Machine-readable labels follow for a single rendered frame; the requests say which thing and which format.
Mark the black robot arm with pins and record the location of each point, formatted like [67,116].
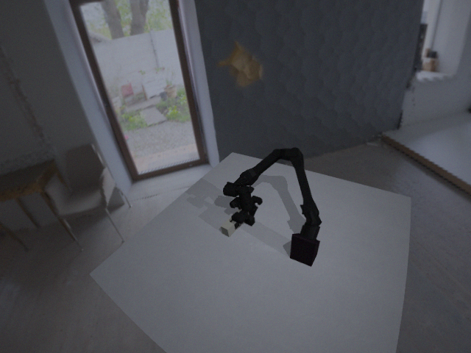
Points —
[310,229]

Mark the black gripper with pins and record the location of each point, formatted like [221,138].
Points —
[247,207]

